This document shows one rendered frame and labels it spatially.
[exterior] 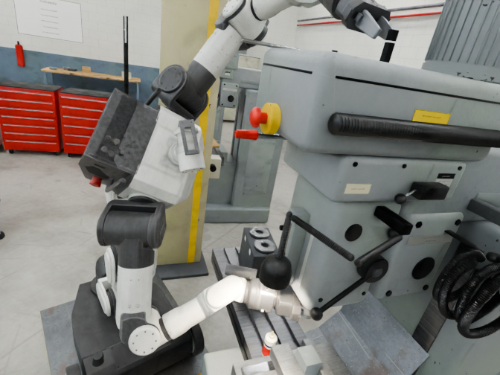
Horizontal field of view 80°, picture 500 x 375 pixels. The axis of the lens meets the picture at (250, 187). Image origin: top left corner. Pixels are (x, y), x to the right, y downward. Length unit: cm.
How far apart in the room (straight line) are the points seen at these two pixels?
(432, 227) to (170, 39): 192
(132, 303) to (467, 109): 86
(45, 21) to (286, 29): 650
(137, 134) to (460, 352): 107
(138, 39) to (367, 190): 913
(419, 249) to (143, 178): 71
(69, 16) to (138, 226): 903
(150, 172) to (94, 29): 885
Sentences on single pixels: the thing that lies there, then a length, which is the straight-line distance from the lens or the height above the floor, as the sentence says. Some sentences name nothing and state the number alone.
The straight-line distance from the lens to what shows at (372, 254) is 57.
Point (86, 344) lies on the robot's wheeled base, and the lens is 170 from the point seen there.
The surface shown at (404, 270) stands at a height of 144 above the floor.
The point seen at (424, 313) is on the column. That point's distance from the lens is 115.
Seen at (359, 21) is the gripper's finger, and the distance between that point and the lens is 73.
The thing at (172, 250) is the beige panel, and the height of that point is 18.
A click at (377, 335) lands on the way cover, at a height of 104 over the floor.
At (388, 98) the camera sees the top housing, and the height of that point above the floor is 184.
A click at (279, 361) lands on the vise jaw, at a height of 107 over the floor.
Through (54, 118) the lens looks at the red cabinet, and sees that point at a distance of 541.
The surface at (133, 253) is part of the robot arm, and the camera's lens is 82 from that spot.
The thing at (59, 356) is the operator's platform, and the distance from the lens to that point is 191.
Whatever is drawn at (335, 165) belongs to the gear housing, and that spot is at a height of 170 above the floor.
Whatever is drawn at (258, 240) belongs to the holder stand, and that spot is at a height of 116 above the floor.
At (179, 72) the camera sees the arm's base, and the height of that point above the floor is 179.
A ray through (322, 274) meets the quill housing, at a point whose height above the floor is 144.
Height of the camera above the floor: 186
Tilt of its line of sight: 23 degrees down
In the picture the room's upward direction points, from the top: 10 degrees clockwise
